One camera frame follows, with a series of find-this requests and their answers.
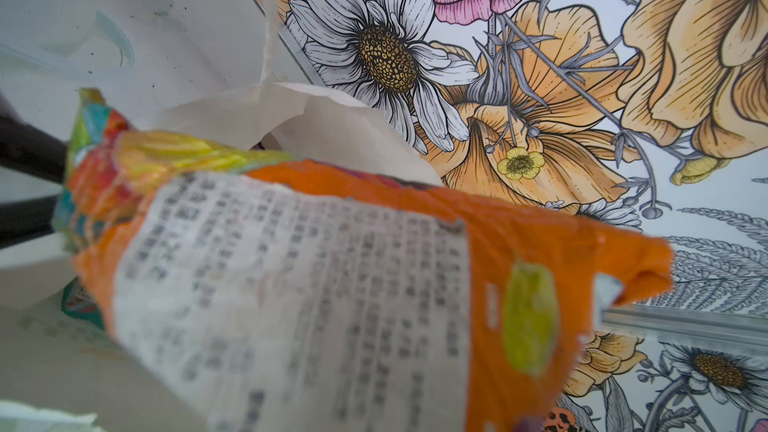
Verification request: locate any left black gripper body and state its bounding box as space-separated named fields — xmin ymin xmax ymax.
xmin=1 ymin=98 xmax=66 ymax=249

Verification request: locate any teal snack packet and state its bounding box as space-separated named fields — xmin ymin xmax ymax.
xmin=61 ymin=279 xmax=105 ymax=331

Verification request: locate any white paper bag Love Life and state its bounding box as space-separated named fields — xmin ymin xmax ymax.
xmin=0 ymin=0 xmax=445 ymax=432

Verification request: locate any orange snack packet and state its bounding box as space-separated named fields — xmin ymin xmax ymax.
xmin=53 ymin=89 xmax=673 ymax=431

